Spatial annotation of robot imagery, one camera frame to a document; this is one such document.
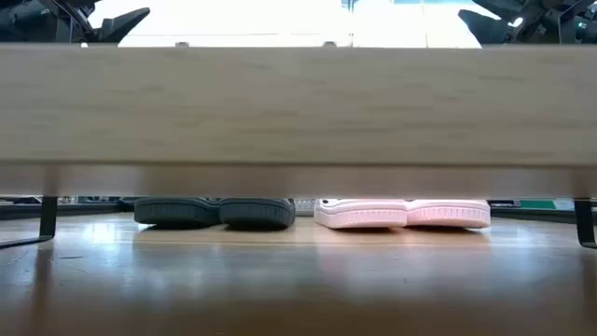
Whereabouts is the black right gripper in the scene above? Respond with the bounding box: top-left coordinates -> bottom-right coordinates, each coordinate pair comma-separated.
457,0 -> 577,46

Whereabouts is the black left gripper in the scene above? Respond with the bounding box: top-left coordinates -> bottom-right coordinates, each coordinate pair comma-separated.
39,0 -> 151,45

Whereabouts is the pink slide sandal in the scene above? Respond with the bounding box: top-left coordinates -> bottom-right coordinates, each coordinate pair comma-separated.
404,199 -> 493,230
312,198 -> 410,231

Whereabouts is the black slide sandal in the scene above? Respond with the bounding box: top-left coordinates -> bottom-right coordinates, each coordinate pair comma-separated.
218,197 -> 298,231
133,197 -> 222,231

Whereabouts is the wooden shelf with black legs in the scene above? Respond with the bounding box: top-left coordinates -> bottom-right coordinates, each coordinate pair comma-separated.
0,43 -> 597,250

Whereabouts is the green flat panel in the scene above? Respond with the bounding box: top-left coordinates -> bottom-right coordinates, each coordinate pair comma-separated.
519,199 -> 562,211

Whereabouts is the black metal table frame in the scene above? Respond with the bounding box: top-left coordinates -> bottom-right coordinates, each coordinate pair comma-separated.
0,200 -> 597,225

